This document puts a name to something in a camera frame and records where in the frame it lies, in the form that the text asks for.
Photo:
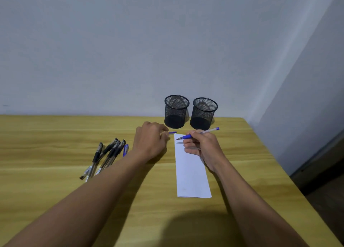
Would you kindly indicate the person's right hand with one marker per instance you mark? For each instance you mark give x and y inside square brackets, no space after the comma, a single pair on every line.
[207,150]

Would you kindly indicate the person's right forearm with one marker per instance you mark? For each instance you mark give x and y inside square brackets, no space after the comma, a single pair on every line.
[252,209]

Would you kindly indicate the black mesh pen cup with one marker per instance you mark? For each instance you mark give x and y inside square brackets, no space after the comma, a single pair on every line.
[203,115]
[176,112]

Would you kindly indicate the person's left forearm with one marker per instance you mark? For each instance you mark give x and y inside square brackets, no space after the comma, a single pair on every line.
[80,206]

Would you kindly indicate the person's left hand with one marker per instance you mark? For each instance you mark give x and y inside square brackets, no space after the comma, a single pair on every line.
[149,142]

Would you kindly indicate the blue pen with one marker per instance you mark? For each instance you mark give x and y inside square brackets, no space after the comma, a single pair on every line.
[186,137]
[125,149]

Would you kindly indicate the white paper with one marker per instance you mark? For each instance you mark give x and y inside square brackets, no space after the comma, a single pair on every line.
[192,177]

